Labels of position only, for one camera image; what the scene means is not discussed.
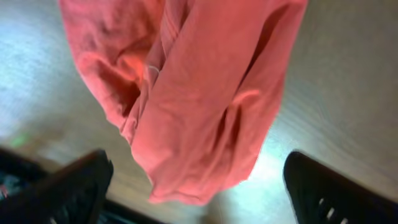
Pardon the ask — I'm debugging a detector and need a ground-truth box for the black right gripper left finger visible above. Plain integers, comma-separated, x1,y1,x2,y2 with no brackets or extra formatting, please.
1,149,113,223

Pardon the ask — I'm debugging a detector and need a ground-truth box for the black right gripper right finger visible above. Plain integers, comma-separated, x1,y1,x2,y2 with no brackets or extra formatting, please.
283,151,397,224

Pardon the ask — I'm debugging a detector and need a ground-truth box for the orange t-shirt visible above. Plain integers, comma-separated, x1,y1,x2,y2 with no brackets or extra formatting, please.
59,0,307,205

